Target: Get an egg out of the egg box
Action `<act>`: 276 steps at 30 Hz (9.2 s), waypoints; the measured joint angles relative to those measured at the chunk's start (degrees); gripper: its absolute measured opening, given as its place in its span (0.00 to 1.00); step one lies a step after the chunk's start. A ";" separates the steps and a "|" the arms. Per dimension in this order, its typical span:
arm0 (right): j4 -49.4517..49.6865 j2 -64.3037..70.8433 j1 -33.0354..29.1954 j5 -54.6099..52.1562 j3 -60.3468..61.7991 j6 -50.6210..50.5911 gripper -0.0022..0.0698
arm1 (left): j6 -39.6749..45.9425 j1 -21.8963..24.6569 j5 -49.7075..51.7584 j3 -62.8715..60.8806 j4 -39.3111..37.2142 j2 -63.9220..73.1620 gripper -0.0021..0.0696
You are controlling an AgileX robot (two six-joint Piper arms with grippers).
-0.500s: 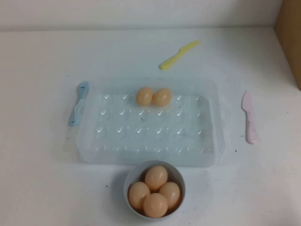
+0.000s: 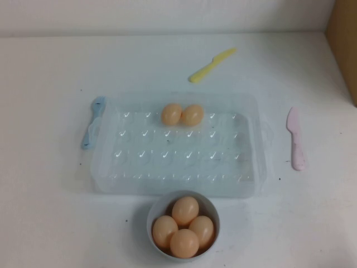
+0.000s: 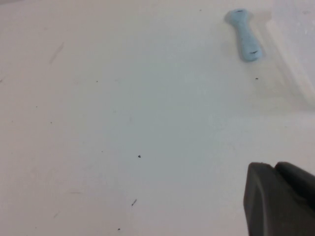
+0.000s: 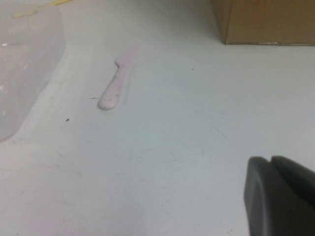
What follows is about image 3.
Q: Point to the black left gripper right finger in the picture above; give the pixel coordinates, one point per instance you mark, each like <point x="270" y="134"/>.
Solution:
<point x="297" y="177"/>

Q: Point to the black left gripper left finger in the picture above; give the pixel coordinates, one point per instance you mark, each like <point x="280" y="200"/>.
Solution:
<point x="265" y="204"/>

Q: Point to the clear plastic egg box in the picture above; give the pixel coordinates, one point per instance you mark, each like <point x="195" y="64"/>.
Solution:
<point x="295" y="49"/>

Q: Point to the light blue plastic knife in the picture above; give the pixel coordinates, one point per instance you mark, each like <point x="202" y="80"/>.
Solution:
<point x="247" y="39"/>

